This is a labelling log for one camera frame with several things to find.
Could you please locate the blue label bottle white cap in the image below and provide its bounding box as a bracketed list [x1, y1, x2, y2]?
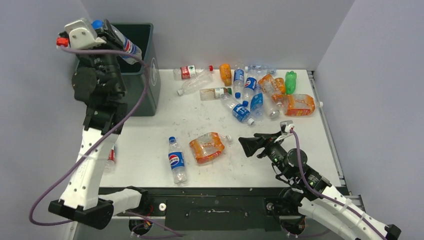
[220, 92, 255, 125]

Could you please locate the blue label water bottle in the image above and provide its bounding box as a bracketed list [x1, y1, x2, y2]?
[232, 63, 245, 99]

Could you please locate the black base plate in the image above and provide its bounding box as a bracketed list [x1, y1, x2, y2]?
[135, 187, 305, 232]

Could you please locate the small orange bottle right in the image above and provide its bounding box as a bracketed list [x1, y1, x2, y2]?
[274, 77, 286, 95]

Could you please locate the small Pepsi bottle blue cap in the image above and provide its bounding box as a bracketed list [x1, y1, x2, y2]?
[168, 136, 188, 185]

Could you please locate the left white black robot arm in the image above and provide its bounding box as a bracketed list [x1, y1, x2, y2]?
[48, 18, 149, 230]

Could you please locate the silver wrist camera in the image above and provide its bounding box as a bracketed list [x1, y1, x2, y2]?
[64, 18, 106, 50]
[279, 120, 295, 134]

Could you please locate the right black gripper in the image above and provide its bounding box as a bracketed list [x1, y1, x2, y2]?
[238, 130, 293, 179]

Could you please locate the red label bottle back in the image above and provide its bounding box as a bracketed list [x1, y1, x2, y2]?
[173, 65, 214, 80]

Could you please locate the orange crushed bottle back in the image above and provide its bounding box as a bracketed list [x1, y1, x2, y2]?
[258, 74, 282, 96]

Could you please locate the red cap clear bottle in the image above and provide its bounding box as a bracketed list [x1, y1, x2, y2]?
[104, 144, 116, 174]

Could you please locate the brown stained bottle green cap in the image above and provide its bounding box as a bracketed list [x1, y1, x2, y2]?
[199, 87, 232, 101]

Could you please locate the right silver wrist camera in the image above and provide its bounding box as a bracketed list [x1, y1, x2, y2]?
[279, 120, 295, 134]

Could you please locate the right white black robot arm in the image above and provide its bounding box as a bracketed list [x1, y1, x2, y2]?
[238, 129, 402, 240]

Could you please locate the light blue label bottle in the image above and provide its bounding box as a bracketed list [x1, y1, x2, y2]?
[250, 85, 264, 121]

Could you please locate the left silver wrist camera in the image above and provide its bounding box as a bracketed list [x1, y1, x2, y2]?
[64, 18, 106, 50]

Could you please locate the dark green plastic bin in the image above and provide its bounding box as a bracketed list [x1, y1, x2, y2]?
[74, 22, 162, 117]

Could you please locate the large Pepsi bottle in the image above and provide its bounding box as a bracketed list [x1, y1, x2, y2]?
[91, 20, 142, 59]

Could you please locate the small orange juice bottle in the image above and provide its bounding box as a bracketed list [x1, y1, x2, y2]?
[219, 63, 232, 87]

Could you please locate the crushed orange label bottle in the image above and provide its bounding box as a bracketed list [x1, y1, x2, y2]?
[189, 132, 233, 165]

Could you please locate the clear bottle silver cap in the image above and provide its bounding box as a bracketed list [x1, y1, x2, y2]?
[263, 95, 281, 120]

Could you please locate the clear bottle white cap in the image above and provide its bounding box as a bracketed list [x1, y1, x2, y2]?
[176, 71, 213, 96]

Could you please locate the clear crushed bottle back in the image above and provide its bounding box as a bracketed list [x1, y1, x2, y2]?
[244, 64, 277, 76]

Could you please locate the large orange label bottle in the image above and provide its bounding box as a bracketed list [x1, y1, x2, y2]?
[273, 93, 324, 117]

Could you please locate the green soda bottle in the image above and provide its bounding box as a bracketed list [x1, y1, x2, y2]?
[284, 70, 297, 95]

